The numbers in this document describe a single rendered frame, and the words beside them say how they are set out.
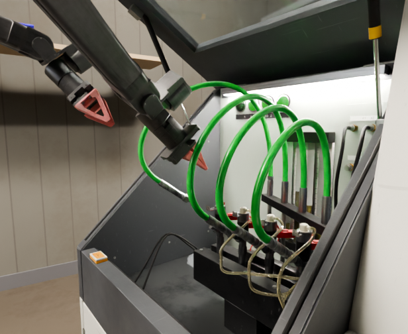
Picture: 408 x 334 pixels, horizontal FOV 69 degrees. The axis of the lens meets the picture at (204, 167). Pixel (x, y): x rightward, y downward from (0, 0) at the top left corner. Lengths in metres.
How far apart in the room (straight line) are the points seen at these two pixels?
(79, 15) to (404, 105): 0.50
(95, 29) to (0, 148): 2.35
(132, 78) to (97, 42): 0.09
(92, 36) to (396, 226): 0.53
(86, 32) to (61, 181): 2.40
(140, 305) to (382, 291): 0.43
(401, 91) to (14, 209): 2.69
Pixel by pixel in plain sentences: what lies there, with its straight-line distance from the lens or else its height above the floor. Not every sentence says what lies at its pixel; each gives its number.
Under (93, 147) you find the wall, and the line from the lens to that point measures 2.82.
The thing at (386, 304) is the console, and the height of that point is 1.04.
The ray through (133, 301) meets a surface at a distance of 0.68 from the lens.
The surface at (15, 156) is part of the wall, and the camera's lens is 2.78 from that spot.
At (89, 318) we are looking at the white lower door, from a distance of 1.00.
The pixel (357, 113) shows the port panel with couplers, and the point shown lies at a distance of 0.85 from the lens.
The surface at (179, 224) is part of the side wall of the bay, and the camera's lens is 1.09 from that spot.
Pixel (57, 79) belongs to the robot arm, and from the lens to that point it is 0.84.
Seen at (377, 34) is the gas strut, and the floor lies 1.46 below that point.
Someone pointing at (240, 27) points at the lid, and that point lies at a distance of 0.92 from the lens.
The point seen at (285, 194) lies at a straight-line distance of 0.81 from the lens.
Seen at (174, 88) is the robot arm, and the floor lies 1.38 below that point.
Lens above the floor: 1.30
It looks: 7 degrees down
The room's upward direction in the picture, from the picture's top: straight up
